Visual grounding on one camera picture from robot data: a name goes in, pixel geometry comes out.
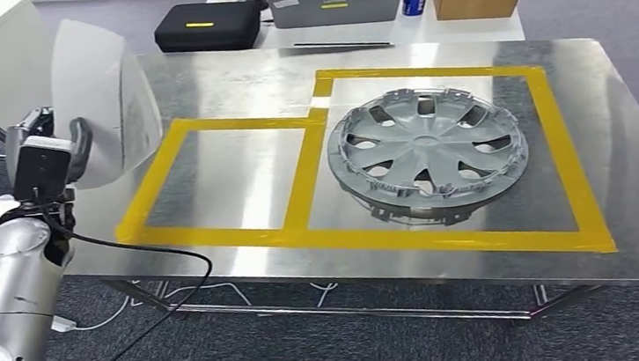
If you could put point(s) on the black computer mouse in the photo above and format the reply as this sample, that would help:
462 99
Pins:
258 1

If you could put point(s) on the white curved plastic car part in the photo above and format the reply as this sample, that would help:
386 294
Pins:
101 100

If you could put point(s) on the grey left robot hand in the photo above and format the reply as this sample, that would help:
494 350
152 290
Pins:
81 143

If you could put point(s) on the steel workbench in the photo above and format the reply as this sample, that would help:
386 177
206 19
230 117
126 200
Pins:
228 88

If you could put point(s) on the white power strip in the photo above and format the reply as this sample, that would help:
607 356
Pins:
64 324

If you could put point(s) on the silver plastic wheel hubcap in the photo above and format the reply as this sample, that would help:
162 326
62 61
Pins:
427 145

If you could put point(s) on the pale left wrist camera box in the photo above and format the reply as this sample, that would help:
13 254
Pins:
40 171

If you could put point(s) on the black zippered hard case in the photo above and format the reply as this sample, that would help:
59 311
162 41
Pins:
206 38

